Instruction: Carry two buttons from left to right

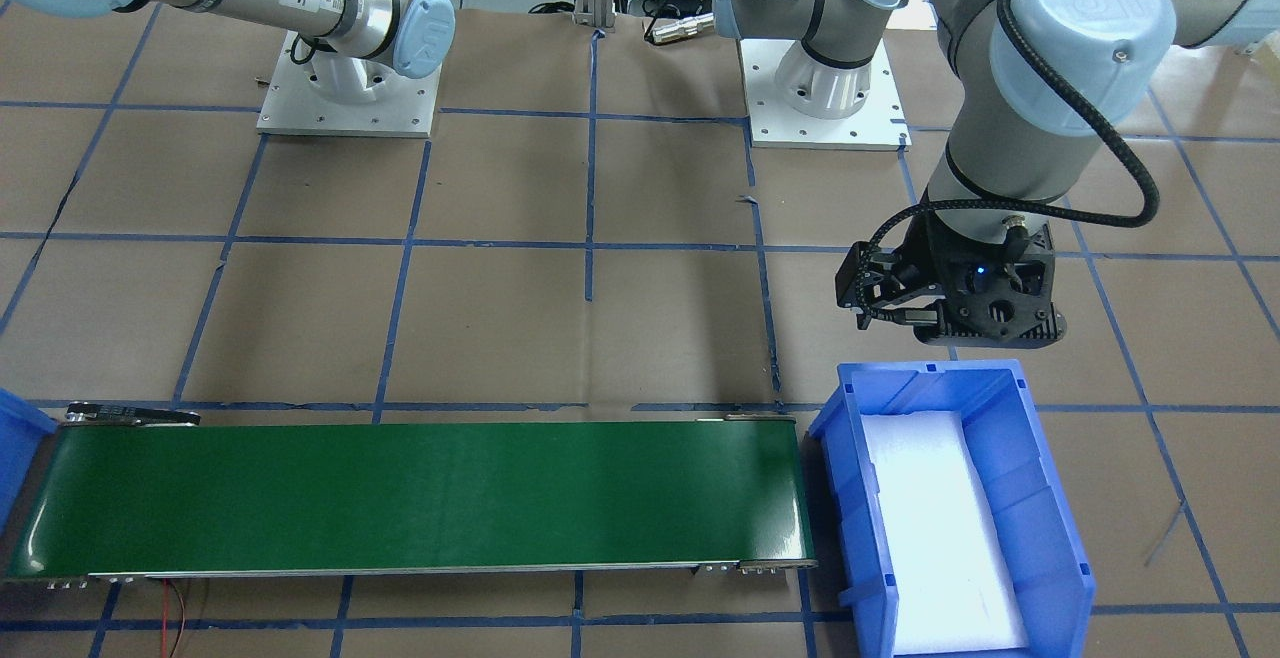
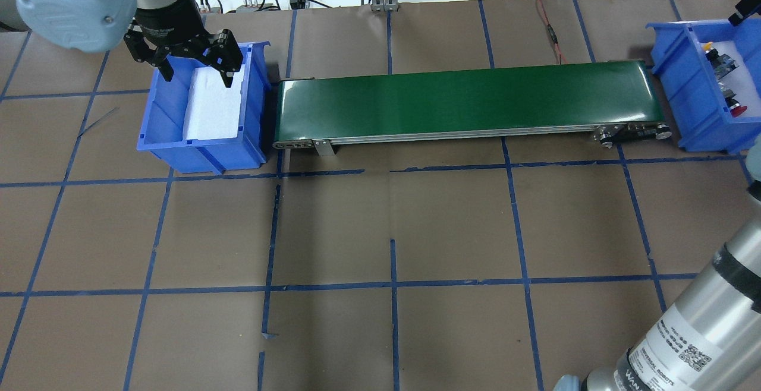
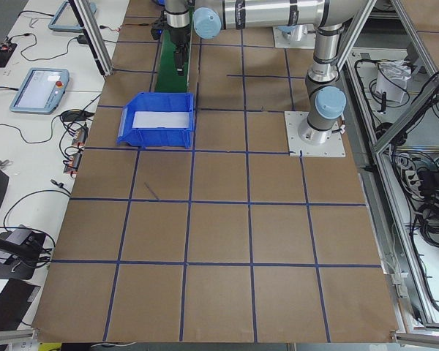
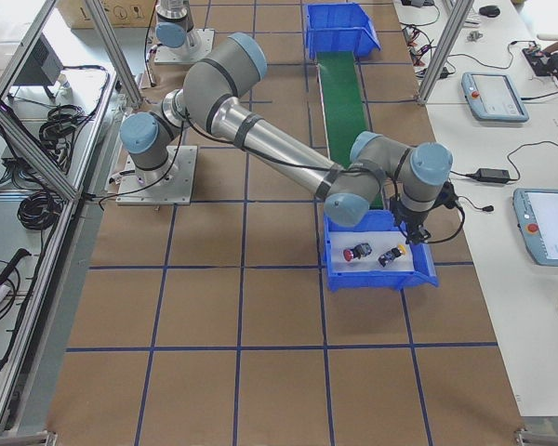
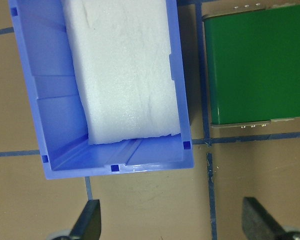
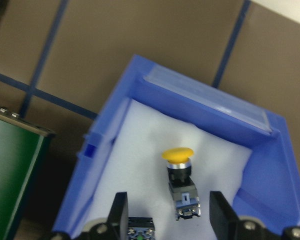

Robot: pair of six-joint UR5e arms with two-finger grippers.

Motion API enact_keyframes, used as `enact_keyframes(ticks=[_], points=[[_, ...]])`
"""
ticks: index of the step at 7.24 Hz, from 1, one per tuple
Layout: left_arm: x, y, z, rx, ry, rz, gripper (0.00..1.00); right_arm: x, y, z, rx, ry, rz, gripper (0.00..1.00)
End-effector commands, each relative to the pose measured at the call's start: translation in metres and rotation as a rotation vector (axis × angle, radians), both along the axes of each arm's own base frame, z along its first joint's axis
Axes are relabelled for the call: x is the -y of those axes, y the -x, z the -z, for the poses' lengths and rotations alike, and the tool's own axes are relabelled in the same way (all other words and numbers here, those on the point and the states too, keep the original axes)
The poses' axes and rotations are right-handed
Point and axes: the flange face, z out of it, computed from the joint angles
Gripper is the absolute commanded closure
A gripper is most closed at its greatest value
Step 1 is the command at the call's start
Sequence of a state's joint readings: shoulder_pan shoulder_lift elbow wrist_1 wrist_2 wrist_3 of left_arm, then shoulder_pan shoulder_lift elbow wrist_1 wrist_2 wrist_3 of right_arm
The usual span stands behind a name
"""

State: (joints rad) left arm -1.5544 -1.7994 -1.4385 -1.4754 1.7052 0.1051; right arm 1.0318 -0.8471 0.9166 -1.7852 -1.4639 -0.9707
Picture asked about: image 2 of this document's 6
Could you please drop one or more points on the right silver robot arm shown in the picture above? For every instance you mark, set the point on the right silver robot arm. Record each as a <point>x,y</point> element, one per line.
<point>709,338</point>

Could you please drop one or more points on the white foam pad right bin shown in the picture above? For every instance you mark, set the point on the white foam pad right bin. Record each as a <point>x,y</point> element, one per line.
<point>741,80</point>

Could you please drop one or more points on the blue bin left side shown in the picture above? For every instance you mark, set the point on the blue bin left side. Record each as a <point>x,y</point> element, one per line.
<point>161,132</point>

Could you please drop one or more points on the red push button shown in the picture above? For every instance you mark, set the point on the red push button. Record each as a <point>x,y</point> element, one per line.
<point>735,107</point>

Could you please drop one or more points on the white foam pad left bin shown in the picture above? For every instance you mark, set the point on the white foam pad left bin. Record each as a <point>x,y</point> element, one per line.
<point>213,111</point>

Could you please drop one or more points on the green conveyor belt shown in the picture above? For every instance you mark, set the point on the green conveyor belt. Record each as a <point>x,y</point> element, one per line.
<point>614,102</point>

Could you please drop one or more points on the white foam pad bin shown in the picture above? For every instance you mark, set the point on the white foam pad bin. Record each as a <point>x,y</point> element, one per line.
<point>741,80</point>
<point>213,111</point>

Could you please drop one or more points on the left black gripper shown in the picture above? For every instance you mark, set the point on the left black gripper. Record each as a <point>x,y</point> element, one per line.
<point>168,15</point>

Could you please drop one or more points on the blue bin right side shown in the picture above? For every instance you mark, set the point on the blue bin right side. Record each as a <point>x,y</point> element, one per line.
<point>696,103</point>

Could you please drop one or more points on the yellow push button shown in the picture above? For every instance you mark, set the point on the yellow push button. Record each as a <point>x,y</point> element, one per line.
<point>721,63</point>

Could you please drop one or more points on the blue bin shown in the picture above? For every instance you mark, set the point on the blue bin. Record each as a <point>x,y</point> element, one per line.
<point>696,103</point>
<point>161,132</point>

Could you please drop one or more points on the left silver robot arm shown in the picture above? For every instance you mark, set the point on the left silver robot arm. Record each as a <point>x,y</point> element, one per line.
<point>152,30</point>

